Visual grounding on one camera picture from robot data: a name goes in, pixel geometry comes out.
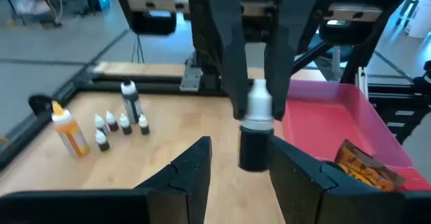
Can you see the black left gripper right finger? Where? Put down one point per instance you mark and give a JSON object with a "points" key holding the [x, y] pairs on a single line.
{"points": [[303, 190]]}

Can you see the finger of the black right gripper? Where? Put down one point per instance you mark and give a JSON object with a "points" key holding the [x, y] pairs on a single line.
{"points": [[235, 76], [283, 72]]}

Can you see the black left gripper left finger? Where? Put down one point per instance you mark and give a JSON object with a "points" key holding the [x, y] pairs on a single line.
{"points": [[175, 197]]}

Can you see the brown taco seasoning packet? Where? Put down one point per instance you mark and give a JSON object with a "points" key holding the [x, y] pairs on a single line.
{"points": [[363, 167]]}

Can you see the tall black white-capped bottle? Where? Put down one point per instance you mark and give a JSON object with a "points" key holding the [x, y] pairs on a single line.
{"points": [[132, 106]]}

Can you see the orange squeeze bottle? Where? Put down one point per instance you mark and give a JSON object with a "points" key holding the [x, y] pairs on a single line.
{"points": [[70, 136]]}

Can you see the pink plastic tray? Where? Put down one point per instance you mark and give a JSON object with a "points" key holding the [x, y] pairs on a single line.
{"points": [[320, 126]]}

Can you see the grey wheeled cart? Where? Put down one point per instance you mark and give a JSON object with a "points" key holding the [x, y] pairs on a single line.
{"points": [[20, 5]]}

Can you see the black floor device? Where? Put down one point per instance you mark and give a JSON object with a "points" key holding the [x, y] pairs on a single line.
{"points": [[423, 77]]}

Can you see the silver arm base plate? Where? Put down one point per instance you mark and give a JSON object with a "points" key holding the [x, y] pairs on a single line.
{"points": [[191, 79]]}

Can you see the black aluminium table frame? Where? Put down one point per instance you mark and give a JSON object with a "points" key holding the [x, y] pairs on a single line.
{"points": [[111, 86]]}

